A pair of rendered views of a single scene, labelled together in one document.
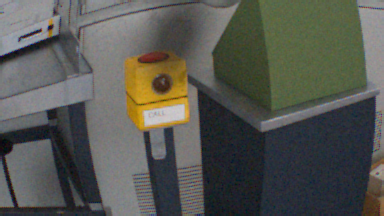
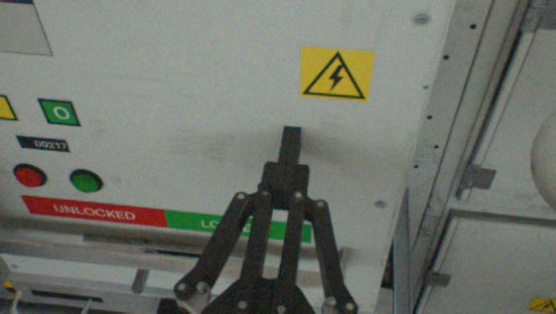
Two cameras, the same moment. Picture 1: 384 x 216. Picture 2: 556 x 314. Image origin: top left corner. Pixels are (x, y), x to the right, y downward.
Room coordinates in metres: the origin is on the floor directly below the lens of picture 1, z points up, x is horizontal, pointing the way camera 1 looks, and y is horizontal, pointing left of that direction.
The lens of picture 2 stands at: (1.49, 0.32, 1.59)
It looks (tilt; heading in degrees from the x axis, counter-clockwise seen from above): 48 degrees down; 26
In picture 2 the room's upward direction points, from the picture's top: straight up
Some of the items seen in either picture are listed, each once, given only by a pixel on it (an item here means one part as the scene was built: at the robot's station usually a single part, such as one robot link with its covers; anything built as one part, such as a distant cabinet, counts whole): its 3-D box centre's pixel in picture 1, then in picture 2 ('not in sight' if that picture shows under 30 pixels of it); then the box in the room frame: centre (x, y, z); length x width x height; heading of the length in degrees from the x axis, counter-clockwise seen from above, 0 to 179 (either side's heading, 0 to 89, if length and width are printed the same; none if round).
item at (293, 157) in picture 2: not in sight; (292, 167); (1.78, 0.45, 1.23); 0.07 x 0.01 x 0.03; 18
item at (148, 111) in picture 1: (154, 88); not in sight; (1.32, 0.05, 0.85); 0.08 x 0.08 x 0.10; 18
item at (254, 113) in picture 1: (305, 84); not in sight; (1.65, -0.25, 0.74); 0.42 x 0.32 x 0.02; 112
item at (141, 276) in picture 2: not in sight; (143, 263); (1.73, 0.62, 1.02); 0.06 x 0.02 x 0.04; 18
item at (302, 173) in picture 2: not in sight; (310, 194); (1.76, 0.43, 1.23); 0.05 x 0.03 x 0.01; 18
